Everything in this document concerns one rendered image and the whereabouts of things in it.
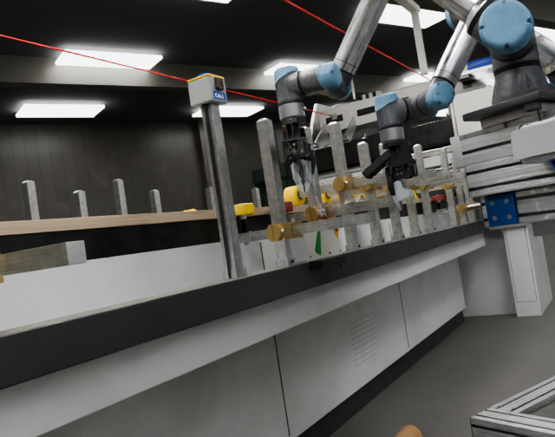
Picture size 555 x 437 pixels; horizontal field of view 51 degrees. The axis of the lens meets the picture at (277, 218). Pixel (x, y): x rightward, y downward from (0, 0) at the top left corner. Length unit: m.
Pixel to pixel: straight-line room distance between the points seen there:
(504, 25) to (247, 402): 1.27
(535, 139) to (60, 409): 1.13
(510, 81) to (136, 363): 1.14
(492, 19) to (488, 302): 3.22
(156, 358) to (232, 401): 0.59
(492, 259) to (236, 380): 2.98
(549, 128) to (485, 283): 3.15
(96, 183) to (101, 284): 9.52
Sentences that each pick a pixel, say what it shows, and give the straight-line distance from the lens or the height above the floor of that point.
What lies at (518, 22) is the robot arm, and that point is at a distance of 1.53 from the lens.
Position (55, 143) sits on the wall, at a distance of 10.88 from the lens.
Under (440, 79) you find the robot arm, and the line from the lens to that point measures 1.81.
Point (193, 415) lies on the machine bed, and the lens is 1.67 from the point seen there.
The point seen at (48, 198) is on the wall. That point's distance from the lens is 10.67.
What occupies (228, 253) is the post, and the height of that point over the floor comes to 0.76.
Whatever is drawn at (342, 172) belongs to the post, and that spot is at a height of 0.99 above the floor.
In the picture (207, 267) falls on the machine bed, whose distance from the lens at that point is 1.73.
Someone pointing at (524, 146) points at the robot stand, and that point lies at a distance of 1.47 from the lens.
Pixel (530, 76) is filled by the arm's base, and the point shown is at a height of 1.09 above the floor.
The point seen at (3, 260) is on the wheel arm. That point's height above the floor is 0.81.
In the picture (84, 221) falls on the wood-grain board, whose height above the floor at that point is 0.89.
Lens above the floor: 0.78
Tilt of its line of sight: 2 degrees up
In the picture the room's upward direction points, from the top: 9 degrees counter-clockwise
